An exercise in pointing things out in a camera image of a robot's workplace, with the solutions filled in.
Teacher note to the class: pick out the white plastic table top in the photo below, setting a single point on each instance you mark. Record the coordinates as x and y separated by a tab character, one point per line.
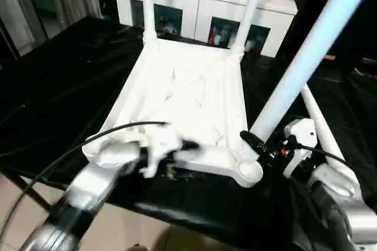
188	86

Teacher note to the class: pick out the white glass-door cabinet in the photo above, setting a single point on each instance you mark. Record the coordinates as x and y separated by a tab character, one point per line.
188	0

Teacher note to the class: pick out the white plastic table leg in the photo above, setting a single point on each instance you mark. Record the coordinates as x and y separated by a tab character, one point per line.
318	115
250	3
148	3
312	50

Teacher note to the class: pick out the black work table leg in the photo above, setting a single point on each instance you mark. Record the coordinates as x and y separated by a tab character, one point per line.
29	192

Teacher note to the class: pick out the black work mat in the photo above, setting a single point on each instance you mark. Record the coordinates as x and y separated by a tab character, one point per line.
65	86

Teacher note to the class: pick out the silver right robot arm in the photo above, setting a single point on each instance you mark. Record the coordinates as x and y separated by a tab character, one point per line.
344	204

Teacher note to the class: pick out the small tan tag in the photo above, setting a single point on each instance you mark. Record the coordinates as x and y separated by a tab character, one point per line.
328	57

